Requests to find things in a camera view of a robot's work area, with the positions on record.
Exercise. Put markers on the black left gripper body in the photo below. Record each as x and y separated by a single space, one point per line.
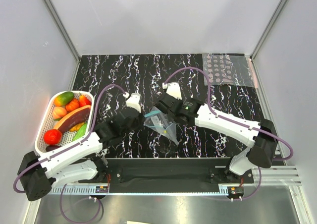
138 124

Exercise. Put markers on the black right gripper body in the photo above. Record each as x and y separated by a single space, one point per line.
172 116

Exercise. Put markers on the clear zip bag blue zipper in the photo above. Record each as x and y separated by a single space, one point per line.
159 122

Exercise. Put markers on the green orange mango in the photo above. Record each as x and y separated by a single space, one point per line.
64 98

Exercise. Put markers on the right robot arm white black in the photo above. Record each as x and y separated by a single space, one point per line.
258 137

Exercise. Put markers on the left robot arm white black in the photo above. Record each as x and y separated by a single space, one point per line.
36 174

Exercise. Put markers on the red pepper toy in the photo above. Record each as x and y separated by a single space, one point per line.
84 101

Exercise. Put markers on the green vegetable toy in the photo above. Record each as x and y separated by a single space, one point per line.
81 132

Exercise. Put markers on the yellow orange fruit toy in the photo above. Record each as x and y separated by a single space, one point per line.
76 127

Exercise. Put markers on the orange pumpkin toy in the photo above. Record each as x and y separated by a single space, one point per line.
73 105

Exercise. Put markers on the clear bags pink dots stack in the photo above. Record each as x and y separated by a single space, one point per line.
229 69

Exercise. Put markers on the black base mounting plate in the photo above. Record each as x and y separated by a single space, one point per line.
183 175

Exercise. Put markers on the peach toy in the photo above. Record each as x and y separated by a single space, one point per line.
59 112

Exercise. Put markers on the left connector board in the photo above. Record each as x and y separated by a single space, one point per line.
102 188

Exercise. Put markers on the connector board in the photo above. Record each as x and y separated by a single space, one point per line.
235 192
102 188

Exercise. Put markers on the red tomato toy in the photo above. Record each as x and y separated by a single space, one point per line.
52 137

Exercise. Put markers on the white plastic basket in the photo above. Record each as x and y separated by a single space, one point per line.
48 123

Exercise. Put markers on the purple eggplant toy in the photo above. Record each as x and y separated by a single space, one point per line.
52 148

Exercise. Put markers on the right connector board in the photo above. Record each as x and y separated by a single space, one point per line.
235 192

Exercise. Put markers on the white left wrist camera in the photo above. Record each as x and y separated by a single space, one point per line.
134 102

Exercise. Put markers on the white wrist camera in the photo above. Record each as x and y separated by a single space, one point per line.
134 102
172 89

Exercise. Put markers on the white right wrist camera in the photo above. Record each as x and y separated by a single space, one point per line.
172 89

